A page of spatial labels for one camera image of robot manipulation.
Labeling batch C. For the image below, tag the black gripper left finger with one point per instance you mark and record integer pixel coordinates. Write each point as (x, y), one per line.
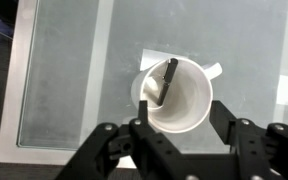
(117, 156)

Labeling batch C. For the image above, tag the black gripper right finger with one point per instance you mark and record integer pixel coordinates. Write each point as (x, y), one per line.
(260, 150)

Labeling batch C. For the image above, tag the black pen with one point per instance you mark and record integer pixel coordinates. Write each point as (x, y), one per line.
(166, 83)

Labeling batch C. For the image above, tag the white ceramic mug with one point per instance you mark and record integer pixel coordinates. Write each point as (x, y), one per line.
(190, 100)

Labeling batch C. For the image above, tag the white tape strip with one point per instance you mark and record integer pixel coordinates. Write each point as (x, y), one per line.
(99, 66)
(285, 50)

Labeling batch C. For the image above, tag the glass table panel with frame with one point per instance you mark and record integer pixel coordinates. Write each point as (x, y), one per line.
(12, 100)

